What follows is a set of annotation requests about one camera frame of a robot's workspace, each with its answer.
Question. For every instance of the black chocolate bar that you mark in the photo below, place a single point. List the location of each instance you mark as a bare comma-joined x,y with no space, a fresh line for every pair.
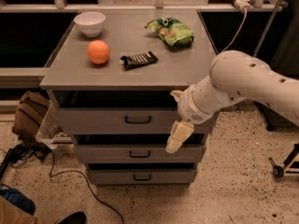
139,60

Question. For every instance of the blue bag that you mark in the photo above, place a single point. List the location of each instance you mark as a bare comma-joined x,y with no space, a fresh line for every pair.
18,199

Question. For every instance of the grey middle drawer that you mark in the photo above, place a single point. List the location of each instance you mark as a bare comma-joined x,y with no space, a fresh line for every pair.
138,154

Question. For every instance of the orange fruit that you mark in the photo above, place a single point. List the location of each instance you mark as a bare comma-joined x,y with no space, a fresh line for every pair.
98,52

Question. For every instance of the grey drawer cabinet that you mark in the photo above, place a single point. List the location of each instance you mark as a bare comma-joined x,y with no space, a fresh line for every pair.
74,82

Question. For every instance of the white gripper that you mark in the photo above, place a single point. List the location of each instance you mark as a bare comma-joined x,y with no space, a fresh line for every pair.
189,108

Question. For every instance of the grey top drawer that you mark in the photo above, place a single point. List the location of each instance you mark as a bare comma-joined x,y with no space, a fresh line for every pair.
117,120

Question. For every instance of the brown bag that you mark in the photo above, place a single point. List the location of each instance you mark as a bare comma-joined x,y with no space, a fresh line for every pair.
29,115

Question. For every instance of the black wheeled stand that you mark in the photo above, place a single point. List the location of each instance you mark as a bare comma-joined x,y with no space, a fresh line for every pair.
289,166

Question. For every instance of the green chip bag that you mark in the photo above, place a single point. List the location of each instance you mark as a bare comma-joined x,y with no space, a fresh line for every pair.
171,31

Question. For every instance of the metal tripod pole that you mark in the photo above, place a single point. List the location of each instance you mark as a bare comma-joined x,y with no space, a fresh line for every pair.
269,22

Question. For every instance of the clear plastic bin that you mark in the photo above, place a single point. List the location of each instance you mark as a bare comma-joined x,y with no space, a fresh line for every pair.
51,134

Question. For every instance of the white bowl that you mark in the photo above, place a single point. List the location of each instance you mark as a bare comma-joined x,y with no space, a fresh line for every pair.
90,23

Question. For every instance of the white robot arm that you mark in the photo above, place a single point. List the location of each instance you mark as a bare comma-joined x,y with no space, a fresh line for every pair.
234,76

